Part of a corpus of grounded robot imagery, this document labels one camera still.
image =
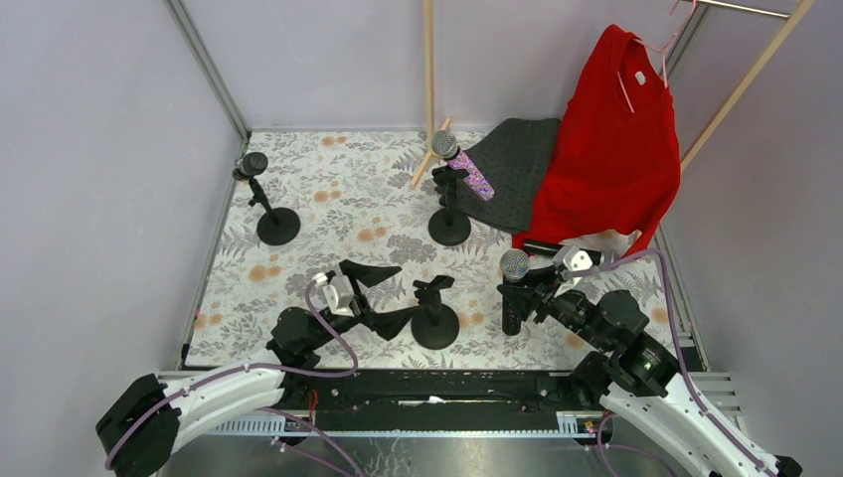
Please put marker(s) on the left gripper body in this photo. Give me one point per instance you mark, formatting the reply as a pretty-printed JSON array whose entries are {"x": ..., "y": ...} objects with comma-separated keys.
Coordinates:
[{"x": 363, "y": 300}]

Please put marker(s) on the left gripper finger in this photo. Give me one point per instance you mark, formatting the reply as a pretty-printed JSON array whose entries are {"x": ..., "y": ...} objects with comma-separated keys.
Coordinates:
[
  {"x": 368, "y": 275},
  {"x": 388, "y": 325}
]

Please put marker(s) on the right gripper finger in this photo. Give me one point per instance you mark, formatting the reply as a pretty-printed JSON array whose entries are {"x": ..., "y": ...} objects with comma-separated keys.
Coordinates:
[
  {"x": 522, "y": 302},
  {"x": 547, "y": 275}
]

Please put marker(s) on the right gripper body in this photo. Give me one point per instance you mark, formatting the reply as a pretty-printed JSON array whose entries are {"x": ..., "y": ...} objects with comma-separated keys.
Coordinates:
[{"x": 541, "y": 297}]

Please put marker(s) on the silver head black microphone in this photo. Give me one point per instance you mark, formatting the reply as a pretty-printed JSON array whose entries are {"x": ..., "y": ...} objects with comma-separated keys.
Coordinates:
[{"x": 514, "y": 265}]

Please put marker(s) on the black mic stand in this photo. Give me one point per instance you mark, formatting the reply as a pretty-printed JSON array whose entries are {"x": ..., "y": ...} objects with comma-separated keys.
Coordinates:
[
  {"x": 435, "y": 326},
  {"x": 449, "y": 226},
  {"x": 277, "y": 226}
]

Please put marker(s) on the black mic stand back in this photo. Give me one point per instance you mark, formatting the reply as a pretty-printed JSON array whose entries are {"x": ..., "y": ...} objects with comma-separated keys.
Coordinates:
[{"x": 449, "y": 226}]

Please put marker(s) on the black mic stand front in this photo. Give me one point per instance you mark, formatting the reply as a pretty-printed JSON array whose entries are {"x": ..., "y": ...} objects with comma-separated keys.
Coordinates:
[{"x": 277, "y": 226}]

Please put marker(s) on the purple glitter microphone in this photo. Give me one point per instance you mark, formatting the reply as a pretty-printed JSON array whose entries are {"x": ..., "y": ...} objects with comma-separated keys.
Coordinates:
[{"x": 445, "y": 145}]

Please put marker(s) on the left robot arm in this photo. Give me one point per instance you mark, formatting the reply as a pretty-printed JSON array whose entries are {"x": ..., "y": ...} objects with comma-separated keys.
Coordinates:
[{"x": 151, "y": 420}]

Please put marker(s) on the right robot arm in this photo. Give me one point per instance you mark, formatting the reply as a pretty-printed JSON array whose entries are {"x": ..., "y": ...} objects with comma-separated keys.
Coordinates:
[{"x": 633, "y": 376}]

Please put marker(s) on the floral table mat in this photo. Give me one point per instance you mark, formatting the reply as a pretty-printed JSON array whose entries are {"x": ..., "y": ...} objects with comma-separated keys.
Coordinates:
[{"x": 352, "y": 193}]

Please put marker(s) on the grey dotted cloth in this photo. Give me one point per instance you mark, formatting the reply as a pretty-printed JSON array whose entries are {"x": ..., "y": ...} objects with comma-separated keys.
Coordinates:
[{"x": 514, "y": 158}]

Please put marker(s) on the red t-shirt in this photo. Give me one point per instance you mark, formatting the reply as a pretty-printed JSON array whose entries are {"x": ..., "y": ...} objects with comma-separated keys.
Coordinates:
[{"x": 615, "y": 166}]

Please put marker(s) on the wooden clothes rack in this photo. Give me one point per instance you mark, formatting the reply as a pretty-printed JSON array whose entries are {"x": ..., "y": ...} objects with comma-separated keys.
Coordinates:
[{"x": 791, "y": 20}]

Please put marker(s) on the pink clothes hanger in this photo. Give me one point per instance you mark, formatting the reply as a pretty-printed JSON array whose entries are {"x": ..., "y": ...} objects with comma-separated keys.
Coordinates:
[{"x": 662, "y": 51}]

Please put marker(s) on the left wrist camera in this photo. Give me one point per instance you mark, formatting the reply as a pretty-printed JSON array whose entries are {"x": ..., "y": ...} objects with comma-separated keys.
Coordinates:
[{"x": 338, "y": 292}]

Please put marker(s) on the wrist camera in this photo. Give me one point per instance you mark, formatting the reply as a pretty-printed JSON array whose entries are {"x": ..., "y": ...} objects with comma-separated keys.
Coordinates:
[
  {"x": 569, "y": 261},
  {"x": 338, "y": 292}
]

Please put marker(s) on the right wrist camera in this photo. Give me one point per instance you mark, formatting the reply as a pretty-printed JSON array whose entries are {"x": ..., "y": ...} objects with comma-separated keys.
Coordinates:
[{"x": 569, "y": 261}]

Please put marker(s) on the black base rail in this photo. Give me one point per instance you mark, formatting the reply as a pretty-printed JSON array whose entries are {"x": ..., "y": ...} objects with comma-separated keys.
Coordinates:
[{"x": 439, "y": 400}]

